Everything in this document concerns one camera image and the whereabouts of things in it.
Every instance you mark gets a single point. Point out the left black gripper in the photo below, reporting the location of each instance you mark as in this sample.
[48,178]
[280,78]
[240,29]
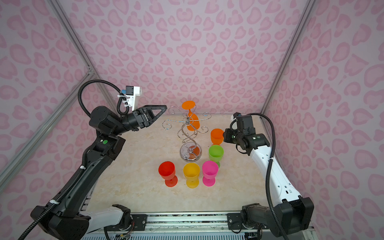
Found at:
[143,114]

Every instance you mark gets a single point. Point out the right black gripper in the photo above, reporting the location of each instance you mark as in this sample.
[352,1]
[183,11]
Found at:
[227,137]

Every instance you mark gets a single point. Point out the orange wine glass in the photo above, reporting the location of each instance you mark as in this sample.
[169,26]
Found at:
[192,122]
[217,136]

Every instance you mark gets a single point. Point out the green plastic wine glass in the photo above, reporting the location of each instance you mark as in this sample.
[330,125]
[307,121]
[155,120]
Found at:
[216,153]

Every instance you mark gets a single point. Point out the pink plastic wine glass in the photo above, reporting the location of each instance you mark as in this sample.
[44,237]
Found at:
[210,171]

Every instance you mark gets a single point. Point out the yellow plastic wine glass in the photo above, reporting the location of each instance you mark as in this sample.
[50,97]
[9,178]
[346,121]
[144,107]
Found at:
[191,172]

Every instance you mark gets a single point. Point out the red plastic wine glass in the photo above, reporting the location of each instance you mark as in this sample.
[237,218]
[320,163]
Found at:
[167,171]

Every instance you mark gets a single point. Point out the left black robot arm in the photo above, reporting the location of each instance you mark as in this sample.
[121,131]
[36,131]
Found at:
[62,216]

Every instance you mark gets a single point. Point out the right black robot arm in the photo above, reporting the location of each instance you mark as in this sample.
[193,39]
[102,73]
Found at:
[287,211]

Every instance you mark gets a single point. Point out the chrome wine glass rack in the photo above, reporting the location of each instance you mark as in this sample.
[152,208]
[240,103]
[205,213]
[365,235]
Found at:
[190,151]

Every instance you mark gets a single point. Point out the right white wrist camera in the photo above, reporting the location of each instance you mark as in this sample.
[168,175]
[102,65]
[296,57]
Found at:
[235,115]

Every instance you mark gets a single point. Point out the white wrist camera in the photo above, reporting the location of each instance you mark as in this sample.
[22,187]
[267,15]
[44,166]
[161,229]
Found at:
[131,95]
[235,115]

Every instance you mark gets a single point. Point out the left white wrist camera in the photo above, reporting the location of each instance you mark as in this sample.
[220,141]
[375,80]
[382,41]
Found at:
[131,95]

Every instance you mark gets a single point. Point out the aluminium frame diagonal beam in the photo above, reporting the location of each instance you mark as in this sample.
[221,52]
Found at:
[20,159]

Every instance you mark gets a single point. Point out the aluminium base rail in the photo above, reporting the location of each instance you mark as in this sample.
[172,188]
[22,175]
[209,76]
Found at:
[176,226]

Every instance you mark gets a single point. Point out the aluminium frame left post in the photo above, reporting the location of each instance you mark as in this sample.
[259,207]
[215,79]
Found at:
[87,60]

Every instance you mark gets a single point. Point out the aluminium frame post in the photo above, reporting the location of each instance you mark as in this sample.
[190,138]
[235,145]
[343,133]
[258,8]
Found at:
[293,43]
[87,60]

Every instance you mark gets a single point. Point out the aluminium frame right post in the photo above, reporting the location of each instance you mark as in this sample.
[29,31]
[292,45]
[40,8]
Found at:
[293,43]

